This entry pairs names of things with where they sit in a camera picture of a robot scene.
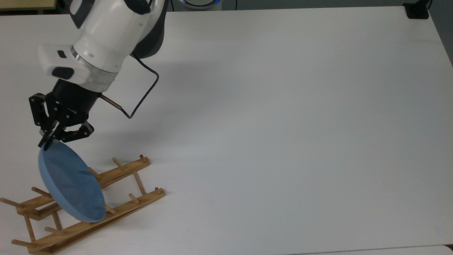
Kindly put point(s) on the wooden plate rack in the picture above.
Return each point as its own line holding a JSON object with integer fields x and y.
{"x": 120, "y": 171}

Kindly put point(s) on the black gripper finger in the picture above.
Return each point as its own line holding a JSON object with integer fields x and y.
{"x": 79, "y": 131}
{"x": 42, "y": 109}

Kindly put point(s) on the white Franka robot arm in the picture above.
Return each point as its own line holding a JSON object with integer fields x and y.
{"x": 106, "y": 32}

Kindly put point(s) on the blue round plate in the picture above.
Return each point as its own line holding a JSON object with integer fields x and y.
{"x": 70, "y": 184}

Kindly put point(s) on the white robot base blue light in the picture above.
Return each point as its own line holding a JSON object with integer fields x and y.
{"x": 200, "y": 4}

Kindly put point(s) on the black table clamp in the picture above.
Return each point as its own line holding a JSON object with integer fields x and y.
{"x": 417, "y": 11}

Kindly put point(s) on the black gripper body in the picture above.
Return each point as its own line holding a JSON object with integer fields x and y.
{"x": 76, "y": 99}

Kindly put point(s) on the yellow wooden board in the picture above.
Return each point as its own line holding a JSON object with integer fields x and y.
{"x": 24, "y": 4}

